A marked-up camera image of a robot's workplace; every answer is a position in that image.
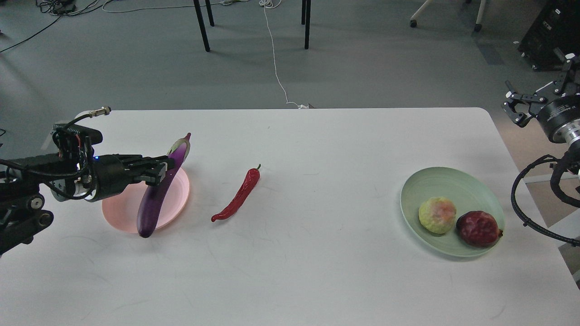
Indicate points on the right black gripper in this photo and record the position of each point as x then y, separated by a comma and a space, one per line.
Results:
559, 119

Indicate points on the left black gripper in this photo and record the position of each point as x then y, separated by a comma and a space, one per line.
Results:
112, 173

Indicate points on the purple eggplant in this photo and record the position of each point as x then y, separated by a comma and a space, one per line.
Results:
154, 196

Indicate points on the red pomegranate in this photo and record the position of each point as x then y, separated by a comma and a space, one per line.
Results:
479, 229

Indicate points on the yellow green peach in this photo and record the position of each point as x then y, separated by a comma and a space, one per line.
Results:
437, 215

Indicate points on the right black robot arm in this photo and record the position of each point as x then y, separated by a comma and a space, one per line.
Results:
568, 163

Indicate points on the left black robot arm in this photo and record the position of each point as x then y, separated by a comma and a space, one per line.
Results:
74, 172

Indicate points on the pink plate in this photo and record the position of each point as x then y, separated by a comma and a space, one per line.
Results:
121, 211

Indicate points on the black equipment box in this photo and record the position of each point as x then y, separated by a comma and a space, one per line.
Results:
553, 35

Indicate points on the red chili pepper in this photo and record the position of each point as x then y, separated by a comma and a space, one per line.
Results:
251, 179

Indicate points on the green plate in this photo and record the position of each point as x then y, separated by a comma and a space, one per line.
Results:
467, 194

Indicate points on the white chair base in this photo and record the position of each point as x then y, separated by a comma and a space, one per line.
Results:
467, 12

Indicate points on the black table leg left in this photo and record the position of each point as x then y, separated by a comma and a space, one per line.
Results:
201, 21

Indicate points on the black table leg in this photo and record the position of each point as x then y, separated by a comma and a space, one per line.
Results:
305, 21
201, 21

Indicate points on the black table leg right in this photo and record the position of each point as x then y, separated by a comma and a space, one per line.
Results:
305, 21

